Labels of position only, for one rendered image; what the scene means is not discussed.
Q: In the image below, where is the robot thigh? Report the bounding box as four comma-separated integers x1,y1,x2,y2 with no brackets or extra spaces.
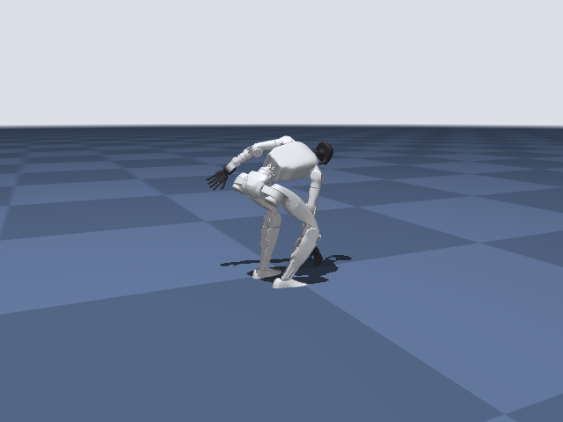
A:
260,184,319,236
232,172,282,228

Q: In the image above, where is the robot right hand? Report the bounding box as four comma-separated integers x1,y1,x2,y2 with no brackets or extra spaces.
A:
309,246,323,267

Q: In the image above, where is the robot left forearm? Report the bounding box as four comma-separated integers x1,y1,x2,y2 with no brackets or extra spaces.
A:
225,146,252,172

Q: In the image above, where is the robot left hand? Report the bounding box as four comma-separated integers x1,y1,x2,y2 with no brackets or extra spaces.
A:
206,163,236,190

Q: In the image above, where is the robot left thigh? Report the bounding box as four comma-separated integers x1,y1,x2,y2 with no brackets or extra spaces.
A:
232,172,282,228

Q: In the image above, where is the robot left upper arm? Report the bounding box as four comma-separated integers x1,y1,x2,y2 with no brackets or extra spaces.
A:
251,136,295,157

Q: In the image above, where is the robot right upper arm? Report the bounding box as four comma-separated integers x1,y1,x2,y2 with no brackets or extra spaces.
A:
305,165,324,214

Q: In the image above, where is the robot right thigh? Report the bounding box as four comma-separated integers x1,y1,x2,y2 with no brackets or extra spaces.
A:
260,184,319,236

